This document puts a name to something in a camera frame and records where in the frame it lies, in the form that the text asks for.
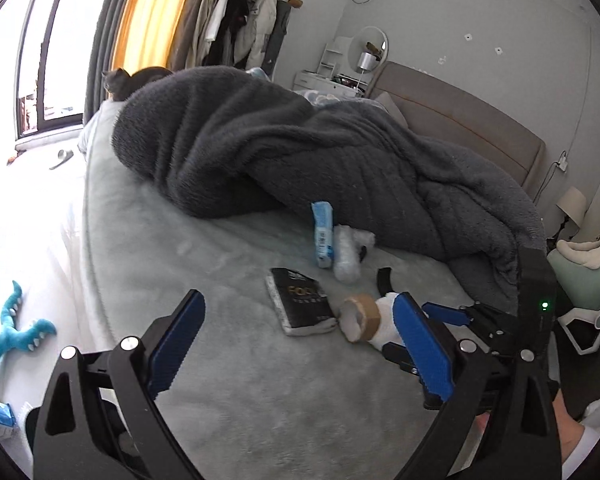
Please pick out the silver shade lamp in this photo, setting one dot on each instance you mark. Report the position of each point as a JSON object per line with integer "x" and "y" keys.
{"x": 366, "y": 61}

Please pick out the blue tissue pack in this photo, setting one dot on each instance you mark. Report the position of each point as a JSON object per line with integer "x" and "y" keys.
{"x": 324, "y": 240}

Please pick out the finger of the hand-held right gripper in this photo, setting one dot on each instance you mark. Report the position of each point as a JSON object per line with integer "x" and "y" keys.
{"x": 400, "y": 357}
{"x": 445, "y": 312}

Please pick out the wall socket with charger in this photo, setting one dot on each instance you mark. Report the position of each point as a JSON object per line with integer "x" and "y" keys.
{"x": 562, "y": 164}

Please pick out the grey cat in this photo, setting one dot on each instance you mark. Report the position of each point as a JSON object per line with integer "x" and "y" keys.
{"x": 117, "y": 84}

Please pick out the white shelf organizer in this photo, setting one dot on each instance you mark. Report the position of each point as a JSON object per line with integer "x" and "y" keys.
{"x": 332, "y": 57}

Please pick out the bed with pale plush sheet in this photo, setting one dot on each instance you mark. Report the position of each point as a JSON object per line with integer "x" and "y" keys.
{"x": 230, "y": 410}

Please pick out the grey slipper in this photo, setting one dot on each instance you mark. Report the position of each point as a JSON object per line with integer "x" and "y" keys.
{"x": 61, "y": 158}

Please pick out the black jacket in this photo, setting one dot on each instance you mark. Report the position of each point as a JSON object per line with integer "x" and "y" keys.
{"x": 232, "y": 10}

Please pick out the brown tape roll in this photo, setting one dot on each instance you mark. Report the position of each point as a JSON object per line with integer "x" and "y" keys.
{"x": 367, "y": 317}

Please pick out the white dresser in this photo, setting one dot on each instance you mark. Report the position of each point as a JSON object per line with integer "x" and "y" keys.
{"x": 310, "y": 80}

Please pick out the black book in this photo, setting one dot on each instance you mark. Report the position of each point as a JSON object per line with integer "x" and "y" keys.
{"x": 300, "y": 300}

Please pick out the beige coat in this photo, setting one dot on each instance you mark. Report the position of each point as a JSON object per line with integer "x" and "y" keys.
{"x": 210, "y": 15}

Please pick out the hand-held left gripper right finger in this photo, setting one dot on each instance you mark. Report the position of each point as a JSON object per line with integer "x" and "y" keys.
{"x": 425, "y": 345}

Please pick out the pale blue quilt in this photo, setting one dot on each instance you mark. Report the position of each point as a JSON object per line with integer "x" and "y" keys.
{"x": 325, "y": 97}

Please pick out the grey curtain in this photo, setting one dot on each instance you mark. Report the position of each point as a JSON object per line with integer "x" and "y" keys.
{"x": 190, "y": 25}
{"x": 102, "y": 35}

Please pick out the black curved plastic piece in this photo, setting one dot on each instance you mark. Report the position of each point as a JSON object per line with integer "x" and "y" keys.
{"x": 382, "y": 280}

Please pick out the blue plush toy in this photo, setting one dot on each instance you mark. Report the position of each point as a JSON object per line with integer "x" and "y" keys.
{"x": 10, "y": 330}

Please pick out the green chair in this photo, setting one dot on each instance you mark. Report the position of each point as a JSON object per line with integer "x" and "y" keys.
{"x": 580, "y": 280}

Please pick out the grey pants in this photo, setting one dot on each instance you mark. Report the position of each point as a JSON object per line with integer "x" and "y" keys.
{"x": 278, "y": 35}

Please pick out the round mirror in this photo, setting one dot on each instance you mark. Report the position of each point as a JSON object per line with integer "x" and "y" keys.
{"x": 375, "y": 37}

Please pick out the white jacket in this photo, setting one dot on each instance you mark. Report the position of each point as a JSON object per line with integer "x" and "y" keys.
{"x": 257, "y": 25}

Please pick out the white cloth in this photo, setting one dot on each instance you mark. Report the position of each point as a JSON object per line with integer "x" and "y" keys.
{"x": 587, "y": 252}

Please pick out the clear bubble wrap roll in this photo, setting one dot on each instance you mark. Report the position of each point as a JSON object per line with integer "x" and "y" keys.
{"x": 345, "y": 260}

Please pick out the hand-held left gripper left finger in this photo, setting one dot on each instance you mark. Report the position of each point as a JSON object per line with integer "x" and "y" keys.
{"x": 177, "y": 345}

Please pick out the person's right hand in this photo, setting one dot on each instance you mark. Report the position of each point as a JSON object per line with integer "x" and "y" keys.
{"x": 567, "y": 430}

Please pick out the beige pillow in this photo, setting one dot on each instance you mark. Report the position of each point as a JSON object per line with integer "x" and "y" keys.
{"x": 392, "y": 107}

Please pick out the yellow curtain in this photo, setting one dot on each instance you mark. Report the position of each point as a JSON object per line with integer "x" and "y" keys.
{"x": 150, "y": 10}

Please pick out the taupe upholstered headboard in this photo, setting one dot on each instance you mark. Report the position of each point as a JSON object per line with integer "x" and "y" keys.
{"x": 455, "y": 115}

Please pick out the dark framed window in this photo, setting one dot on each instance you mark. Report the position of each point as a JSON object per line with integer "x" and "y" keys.
{"x": 55, "y": 122}

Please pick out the dark grey fleece blanket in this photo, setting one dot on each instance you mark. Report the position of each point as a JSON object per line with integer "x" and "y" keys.
{"x": 280, "y": 150}

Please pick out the white shade table lamp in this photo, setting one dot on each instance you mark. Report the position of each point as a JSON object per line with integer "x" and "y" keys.
{"x": 572, "y": 205}

